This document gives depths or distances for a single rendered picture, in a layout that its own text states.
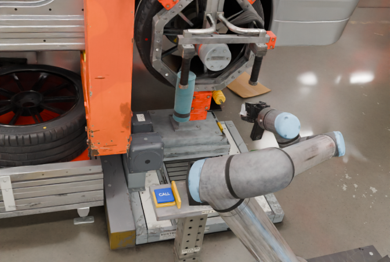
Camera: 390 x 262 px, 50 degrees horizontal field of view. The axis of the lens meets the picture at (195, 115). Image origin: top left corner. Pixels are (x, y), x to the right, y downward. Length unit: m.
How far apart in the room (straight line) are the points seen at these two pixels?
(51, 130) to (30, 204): 0.36
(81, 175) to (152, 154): 0.35
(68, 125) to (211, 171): 1.07
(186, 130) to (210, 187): 1.40
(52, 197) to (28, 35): 0.75
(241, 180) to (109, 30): 0.74
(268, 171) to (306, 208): 1.48
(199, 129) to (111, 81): 1.01
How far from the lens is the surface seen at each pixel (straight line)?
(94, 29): 1.49
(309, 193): 2.62
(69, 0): 2.03
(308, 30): 2.45
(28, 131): 2.00
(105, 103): 1.65
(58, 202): 2.11
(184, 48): 1.75
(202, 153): 2.48
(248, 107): 1.76
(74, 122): 2.04
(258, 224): 1.22
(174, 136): 2.41
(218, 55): 1.91
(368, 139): 3.26
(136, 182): 2.26
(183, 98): 2.00
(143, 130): 2.17
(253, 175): 1.04
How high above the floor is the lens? 1.73
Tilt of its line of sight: 36 degrees down
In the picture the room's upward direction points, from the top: 9 degrees clockwise
